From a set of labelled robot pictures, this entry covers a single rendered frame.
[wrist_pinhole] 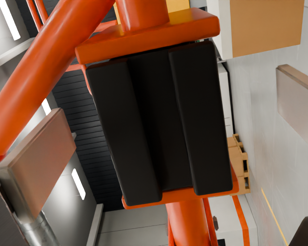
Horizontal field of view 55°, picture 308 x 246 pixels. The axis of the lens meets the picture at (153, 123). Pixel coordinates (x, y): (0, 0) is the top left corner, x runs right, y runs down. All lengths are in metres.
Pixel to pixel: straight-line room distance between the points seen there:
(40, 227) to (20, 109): 7.15
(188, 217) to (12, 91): 0.12
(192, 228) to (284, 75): 0.10
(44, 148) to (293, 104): 0.13
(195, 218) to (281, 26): 1.53
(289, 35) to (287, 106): 1.53
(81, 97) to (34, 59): 11.82
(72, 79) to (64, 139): 11.61
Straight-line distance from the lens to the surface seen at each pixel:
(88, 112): 12.21
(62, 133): 0.18
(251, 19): 1.60
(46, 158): 0.16
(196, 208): 0.17
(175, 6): 7.48
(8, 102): 0.18
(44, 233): 7.44
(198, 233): 0.18
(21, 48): 10.36
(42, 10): 8.26
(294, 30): 1.70
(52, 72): 0.17
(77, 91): 11.92
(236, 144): 7.76
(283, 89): 0.18
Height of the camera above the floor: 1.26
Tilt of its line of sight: 6 degrees up
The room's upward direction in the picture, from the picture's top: 100 degrees counter-clockwise
